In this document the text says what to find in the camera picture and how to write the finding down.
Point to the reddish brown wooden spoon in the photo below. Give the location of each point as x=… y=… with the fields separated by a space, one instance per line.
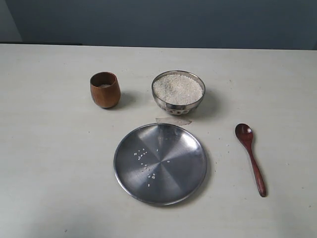
x=245 y=135

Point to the steel bowl of rice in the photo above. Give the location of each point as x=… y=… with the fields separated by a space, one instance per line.
x=178 y=92

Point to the brown wooden cup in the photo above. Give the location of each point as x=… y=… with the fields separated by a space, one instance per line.
x=105 y=90

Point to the round steel plate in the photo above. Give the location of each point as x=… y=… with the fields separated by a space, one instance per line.
x=160 y=164

